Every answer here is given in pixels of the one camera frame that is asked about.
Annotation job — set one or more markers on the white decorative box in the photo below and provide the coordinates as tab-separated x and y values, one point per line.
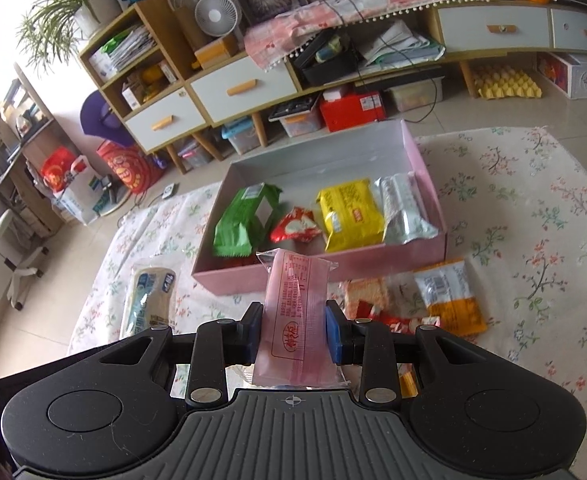
586	77

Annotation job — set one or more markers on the orange wooden box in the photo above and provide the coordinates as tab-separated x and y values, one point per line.
216	52

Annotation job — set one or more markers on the pink snack packet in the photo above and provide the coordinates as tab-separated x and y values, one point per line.
293	320

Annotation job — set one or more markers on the pink cardboard box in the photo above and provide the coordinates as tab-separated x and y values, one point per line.
373	262

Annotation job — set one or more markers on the wooden desk with shelves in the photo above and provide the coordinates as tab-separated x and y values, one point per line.
33	160

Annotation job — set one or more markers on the small red white snack packet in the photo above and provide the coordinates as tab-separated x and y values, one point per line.
293	227

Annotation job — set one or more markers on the green snack packet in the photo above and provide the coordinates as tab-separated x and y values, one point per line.
238	225

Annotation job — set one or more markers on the white paper bag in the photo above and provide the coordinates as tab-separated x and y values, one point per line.
76	200

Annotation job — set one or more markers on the red printed bag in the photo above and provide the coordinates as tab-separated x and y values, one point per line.
128	170

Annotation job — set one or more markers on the small white desk fan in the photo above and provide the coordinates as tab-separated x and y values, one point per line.
217	15

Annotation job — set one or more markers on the potted spider plant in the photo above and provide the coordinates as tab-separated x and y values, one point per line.
101	7

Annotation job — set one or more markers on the black storage bin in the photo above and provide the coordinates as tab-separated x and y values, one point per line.
331	72

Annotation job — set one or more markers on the yellow fruit on shelf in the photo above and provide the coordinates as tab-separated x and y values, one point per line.
151	77

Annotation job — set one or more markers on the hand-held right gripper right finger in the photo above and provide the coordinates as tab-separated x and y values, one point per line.
334	335

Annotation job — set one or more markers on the floral tablecloth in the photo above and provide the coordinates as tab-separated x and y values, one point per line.
523	210

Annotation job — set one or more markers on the yellow egg tray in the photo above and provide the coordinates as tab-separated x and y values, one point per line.
508	82

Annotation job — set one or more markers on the stack of papers and bags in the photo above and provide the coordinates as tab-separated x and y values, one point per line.
128	50

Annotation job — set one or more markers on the wooden shelf cabinet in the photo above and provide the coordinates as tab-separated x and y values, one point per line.
168	40

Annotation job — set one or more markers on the clear bin with black top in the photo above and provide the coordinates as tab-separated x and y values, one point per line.
298	122

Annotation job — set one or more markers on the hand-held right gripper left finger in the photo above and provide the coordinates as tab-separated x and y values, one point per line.
251	335

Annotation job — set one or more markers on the red gift bag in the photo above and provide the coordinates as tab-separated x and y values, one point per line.
61	170

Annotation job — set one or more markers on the yellow snack packet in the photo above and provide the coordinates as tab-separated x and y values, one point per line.
348	215

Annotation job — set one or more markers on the clear bin with pink contents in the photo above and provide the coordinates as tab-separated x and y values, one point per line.
196	155

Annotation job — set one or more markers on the wooden TV cabinet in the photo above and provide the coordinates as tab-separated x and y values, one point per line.
431	30

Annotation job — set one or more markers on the red cardboard box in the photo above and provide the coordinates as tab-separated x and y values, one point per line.
348	112

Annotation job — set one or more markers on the white power strip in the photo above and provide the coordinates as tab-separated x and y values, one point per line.
169	191

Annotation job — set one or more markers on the blue white bread packet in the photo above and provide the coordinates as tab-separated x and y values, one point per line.
146	300

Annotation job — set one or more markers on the clear bin with yellow contents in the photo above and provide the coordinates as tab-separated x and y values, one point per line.
413	95

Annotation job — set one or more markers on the red toast snack packet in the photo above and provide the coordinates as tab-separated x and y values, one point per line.
366	295

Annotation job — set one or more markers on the pile of papers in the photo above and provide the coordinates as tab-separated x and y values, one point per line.
403	40

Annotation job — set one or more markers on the silver snack packet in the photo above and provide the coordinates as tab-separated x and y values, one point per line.
403	210

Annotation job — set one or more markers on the pink floral cloth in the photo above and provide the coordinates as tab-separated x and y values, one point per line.
283	35

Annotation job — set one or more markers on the orange snack packet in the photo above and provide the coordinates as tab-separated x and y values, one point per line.
451	305

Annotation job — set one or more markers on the white drawer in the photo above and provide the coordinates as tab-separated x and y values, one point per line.
273	80
183	110
463	25
573	35

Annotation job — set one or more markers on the clear bin with blue lid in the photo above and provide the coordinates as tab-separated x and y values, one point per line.
243	137

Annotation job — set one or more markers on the small white carton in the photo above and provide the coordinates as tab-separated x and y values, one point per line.
132	95

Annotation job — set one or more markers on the purple hat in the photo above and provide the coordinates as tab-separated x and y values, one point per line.
98	120

